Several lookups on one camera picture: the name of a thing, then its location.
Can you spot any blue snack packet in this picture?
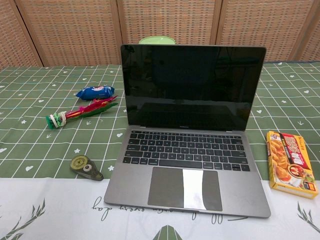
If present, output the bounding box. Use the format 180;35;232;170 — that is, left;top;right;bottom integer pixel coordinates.
74;84;115;102

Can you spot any red yellow snack wrapper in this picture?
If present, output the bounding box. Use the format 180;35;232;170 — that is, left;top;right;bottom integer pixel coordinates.
45;95;119;130

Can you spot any green plastic bucket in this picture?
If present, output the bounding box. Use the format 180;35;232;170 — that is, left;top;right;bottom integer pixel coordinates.
138;36;176;46

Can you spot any silver grey laptop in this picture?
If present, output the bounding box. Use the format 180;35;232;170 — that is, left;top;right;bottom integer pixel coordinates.
102;44;272;219

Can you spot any yellow curry box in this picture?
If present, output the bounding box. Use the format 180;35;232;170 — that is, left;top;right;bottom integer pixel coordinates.
265;130;316;200

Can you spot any woven bamboo screen panel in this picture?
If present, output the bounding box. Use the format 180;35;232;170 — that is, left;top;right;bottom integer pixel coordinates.
14;0;125;67
214;0;320;63
298;24;320;62
116;0;223;47
0;0;45;71

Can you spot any green grid tablecloth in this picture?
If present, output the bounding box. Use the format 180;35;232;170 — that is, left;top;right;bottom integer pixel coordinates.
0;60;320;240

